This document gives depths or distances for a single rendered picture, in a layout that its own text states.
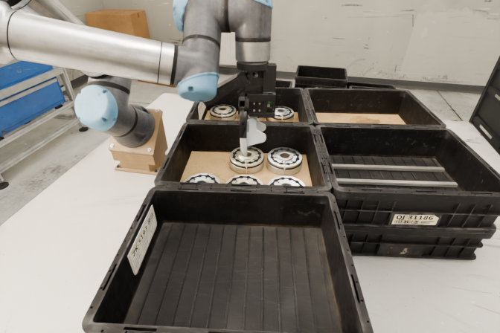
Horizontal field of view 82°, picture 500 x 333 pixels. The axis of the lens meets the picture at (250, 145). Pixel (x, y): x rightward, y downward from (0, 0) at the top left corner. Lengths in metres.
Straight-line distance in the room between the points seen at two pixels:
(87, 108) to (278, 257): 0.64
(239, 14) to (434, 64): 3.67
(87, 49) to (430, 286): 0.87
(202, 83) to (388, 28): 3.48
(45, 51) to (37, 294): 0.56
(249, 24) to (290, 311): 0.54
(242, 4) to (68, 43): 0.31
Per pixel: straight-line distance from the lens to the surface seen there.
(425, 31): 4.00
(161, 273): 0.64
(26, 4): 0.74
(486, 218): 0.86
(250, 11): 0.60
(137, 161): 1.09
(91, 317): 0.52
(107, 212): 1.00
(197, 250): 0.66
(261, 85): 0.64
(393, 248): 0.84
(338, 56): 3.91
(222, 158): 0.89
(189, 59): 0.55
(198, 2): 0.62
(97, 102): 0.89
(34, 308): 0.87
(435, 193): 0.74
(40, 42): 0.57
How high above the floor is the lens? 1.35
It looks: 33 degrees down
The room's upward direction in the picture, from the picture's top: straight up
